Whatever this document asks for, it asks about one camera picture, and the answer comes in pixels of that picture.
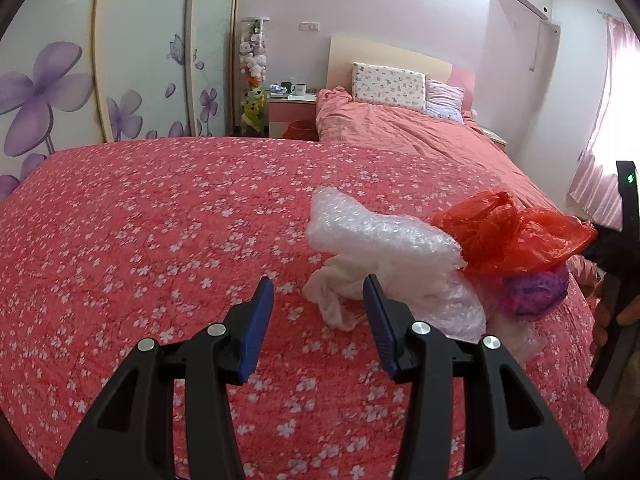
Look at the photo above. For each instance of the red floral blanket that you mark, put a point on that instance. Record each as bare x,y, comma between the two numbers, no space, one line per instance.
150,260

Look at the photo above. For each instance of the purple foil bag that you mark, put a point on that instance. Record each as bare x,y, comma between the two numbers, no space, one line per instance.
530,292

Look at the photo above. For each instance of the clear tube of plush toys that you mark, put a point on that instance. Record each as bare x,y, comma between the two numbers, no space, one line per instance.
252,75

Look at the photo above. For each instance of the cream plastic bag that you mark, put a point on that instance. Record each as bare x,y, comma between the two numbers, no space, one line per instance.
332,290

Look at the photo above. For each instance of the bed with pink duvet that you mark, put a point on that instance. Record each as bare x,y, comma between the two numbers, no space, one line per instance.
425,140

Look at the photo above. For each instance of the dark mug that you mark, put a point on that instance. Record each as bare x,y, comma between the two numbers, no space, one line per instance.
286,87

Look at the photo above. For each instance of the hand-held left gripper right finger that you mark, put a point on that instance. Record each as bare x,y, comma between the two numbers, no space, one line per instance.
382,330

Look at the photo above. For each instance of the red waste bin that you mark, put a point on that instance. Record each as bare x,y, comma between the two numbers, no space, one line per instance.
300,130

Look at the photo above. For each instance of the white wall switch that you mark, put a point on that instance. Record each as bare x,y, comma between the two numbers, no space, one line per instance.
308,26

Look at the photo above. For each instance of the pink curtain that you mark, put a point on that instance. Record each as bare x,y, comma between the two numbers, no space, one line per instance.
610,125

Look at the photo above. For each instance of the long orange plastic bag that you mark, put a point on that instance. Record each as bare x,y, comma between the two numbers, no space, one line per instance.
505,235

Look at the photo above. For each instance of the cream and pink headboard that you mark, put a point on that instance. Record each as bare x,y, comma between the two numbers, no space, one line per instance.
380,52

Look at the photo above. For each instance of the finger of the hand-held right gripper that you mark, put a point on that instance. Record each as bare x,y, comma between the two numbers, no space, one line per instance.
605,242

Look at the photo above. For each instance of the white floral pillow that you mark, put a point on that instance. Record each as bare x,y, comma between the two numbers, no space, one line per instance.
387,87

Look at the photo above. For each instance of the white mug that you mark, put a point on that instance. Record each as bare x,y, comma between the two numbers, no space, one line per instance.
299,88

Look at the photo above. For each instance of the person's right hand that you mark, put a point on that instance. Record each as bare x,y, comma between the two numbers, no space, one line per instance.
598,327

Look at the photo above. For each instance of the white air conditioner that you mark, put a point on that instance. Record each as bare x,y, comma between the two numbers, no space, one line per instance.
520,0

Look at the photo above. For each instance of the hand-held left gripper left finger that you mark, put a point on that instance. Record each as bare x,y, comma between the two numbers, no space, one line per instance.
255,330

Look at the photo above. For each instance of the pink striped pillow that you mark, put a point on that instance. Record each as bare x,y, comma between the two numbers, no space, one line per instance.
445,100

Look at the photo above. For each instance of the pink and white nightstand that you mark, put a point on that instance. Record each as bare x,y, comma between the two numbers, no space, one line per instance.
292,110
495,140

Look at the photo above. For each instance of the bubble wrap sheet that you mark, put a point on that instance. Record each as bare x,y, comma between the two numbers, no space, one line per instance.
380,235

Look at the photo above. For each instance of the clear white plastic bag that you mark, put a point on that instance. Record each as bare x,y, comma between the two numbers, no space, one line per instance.
520,337

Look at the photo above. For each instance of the wardrobe with purple flower doors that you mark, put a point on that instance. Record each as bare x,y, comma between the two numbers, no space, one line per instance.
100,50

